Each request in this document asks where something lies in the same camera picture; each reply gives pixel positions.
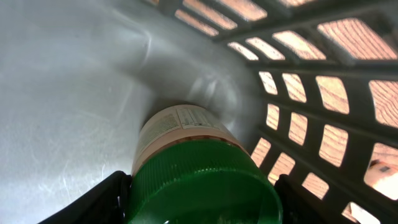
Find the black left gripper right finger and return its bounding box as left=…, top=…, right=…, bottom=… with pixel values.
left=274, top=174, right=353, bottom=224

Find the orange white small box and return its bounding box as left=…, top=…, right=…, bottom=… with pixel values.
left=364, top=159, right=397, bottom=200

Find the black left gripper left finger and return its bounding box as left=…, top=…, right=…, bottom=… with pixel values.
left=40, top=170, right=132, bottom=224

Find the green lid jar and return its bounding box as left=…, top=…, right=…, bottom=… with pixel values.
left=126, top=105, right=283, bottom=223

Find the grey plastic mesh basket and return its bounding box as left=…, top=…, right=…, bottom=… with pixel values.
left=1, top=1, right=397, bottom=223

